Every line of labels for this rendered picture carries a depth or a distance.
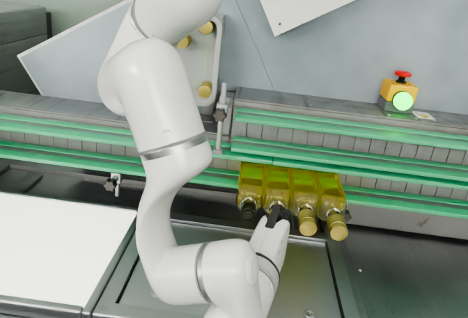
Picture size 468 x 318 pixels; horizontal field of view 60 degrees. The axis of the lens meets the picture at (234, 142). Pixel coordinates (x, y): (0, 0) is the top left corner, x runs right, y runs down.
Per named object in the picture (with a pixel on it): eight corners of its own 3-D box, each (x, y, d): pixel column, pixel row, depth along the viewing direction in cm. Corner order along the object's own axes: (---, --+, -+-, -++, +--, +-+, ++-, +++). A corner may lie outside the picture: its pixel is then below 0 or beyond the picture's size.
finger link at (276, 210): (267, 252, 65) (271, 250, 70) (278, 204, 66) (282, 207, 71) (260, 250, 65) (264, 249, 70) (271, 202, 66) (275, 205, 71)
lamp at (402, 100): (389, 107, 102) (393, 110, 99) (394, 90, 100) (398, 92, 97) (407, 109, 101) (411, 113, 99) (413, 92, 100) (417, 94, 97)
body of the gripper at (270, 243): (273, 312, 62) (288, 268, 72) (282, 258, 58) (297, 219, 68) (227, 297, 64) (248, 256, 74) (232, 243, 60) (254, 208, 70)
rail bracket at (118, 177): (120, 180, 109) (101, 205, 97) (120, 156, 107) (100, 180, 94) (134, 181, 109) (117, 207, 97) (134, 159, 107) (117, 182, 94)
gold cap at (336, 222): (340, 210, 80) (344, 223, 76) (347, 225, 81) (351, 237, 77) (323, 216, 81) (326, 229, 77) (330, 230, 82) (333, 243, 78)
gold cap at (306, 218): (295, 223, 82) (297, 235, 78) (299, 207, 81) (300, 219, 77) (313, 225, 82) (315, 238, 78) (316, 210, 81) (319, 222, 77)
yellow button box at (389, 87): (376, 103, 109) (384, 110, 102) (383, 75, 106) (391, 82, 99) (402, 106, 109) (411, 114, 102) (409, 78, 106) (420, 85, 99)
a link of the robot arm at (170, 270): (216, 127, 52) (263, 277, 54) (136, 149, 57) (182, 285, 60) (185, 142, 44) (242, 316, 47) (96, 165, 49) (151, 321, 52)
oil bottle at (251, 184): (239, 169, 105) (233, 213, 85) (242, 149, 103) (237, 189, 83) (261, 172, 105) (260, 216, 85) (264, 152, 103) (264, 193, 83)
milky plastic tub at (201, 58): (155, 91, 112) (147, 99, 104) (158, 5, 104) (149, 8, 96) (218, 99, 111) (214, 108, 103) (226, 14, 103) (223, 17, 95)
